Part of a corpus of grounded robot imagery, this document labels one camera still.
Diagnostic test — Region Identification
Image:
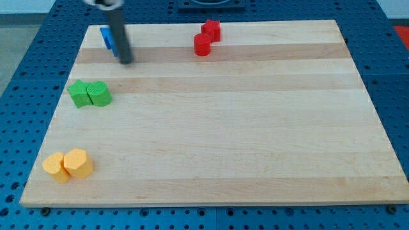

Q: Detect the blue cube block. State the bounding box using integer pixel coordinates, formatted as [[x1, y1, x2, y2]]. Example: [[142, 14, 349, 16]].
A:
[[100, 27, 118, 57]]

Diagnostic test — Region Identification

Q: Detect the light wooden board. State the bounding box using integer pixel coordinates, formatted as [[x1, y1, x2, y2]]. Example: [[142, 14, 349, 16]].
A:
[[20, 20, 408, 208]]

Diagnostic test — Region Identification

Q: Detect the red cylinder block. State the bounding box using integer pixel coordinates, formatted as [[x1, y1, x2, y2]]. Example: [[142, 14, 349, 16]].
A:
[[194, 33, 211, 56]]

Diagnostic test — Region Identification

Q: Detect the red star block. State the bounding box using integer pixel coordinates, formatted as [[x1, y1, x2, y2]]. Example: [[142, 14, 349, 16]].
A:
[[201, 19, 221, 42]]

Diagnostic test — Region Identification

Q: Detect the green cylinder block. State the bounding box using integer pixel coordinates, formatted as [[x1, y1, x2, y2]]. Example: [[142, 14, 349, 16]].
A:
[[86, 81, 112, 107]]

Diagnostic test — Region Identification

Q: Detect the green star block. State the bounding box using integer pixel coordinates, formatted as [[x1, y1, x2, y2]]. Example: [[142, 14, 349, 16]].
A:
[[67, 80, 93, 108]]

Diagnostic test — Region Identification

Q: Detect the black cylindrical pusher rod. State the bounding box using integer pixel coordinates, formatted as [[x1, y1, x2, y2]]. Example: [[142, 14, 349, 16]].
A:
[[105, 1, 133, 65]]

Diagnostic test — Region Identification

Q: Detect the yellow hexagon block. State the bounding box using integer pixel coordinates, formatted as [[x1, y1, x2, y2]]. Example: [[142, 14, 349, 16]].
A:
[[63, 148, 94, 179]]

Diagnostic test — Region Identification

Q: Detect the yellow heart block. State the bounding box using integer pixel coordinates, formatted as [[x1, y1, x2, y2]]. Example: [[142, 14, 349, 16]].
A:
[[42, 152, 70, 183]]

